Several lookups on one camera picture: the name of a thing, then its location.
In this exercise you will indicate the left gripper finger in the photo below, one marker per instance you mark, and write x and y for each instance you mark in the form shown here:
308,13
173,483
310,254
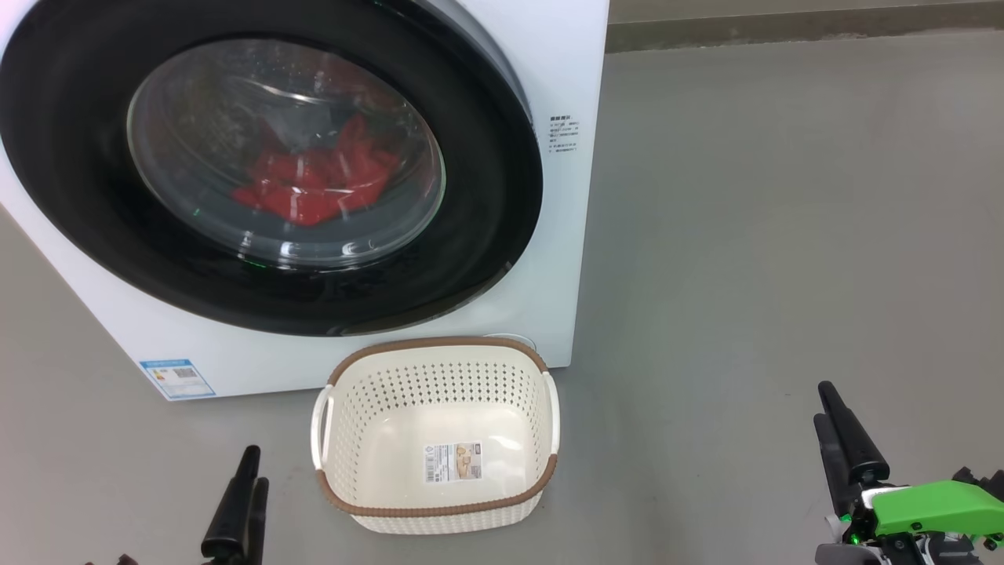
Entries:
229,518
257,526

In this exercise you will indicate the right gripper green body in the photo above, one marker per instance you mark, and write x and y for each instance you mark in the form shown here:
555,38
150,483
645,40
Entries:
933,506

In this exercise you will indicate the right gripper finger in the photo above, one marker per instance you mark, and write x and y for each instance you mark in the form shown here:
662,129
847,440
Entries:
839,486
859,447

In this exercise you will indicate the red and white garment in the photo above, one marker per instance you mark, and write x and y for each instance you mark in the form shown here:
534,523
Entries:
314,188

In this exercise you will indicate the black round glass washer door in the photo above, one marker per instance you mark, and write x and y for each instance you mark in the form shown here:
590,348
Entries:
486,196

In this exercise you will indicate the cream laundry basket brown rim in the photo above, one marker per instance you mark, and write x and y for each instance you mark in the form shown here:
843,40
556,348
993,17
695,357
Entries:
439,514

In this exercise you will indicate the printed label sticker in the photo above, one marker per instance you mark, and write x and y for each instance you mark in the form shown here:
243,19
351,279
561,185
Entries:
452,461

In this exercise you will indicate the white front-load washing machine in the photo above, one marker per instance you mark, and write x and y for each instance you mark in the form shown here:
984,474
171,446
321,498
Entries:
549,63

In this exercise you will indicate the blue energy label sticker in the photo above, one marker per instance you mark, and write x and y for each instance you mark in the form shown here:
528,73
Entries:
179,379

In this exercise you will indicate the round white filter cover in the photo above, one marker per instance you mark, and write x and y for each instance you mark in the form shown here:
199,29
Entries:
522,341

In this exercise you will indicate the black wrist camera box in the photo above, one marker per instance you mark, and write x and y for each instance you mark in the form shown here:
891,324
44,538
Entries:
965,475

